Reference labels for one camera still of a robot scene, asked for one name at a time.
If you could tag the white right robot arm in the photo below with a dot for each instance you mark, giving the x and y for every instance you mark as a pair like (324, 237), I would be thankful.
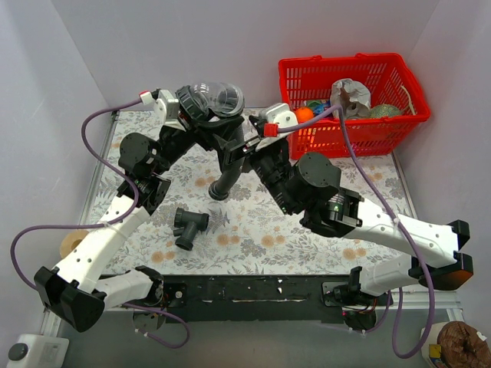
(431, 254)

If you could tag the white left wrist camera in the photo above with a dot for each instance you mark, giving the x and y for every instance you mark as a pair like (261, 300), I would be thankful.
(165, 105)

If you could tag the beige tape roll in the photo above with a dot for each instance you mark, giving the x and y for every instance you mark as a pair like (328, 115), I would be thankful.
(71, 241)

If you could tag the orange fruit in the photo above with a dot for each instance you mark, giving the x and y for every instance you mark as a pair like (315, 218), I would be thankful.
(304, 114)

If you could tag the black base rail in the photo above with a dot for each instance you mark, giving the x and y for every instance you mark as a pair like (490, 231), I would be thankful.
(205, 298)

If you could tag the floral table mat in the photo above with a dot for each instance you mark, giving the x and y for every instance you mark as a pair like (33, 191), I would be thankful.
(247, 232)

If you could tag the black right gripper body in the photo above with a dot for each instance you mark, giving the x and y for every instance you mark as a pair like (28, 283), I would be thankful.
(250, 149)

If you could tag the grey tee pipe fitting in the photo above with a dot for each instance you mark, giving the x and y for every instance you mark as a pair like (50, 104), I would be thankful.
(186, 225)

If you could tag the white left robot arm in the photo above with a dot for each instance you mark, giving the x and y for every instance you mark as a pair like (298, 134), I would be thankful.
(74, 289)

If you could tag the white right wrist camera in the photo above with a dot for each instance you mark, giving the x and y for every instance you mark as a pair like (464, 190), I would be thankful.
(271, 120)

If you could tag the white grey button device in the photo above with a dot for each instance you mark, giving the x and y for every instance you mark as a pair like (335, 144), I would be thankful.
(32, 350)

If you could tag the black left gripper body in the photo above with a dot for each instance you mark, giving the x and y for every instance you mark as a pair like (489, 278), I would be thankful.
(188, 125)

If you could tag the brown item in white cup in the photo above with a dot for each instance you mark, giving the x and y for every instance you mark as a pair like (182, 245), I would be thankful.
(456, 344)

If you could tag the crumpled grey paper bag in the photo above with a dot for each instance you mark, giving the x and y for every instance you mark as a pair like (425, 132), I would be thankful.
(353, 96)

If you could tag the colourful snack packet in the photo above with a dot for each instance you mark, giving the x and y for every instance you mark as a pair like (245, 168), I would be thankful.
(316, 107)

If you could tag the green netted melon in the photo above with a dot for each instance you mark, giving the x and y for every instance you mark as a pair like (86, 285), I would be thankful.
(388, 110)

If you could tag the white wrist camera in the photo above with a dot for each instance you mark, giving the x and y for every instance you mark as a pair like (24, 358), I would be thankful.
(271, 120)
(165, 105)

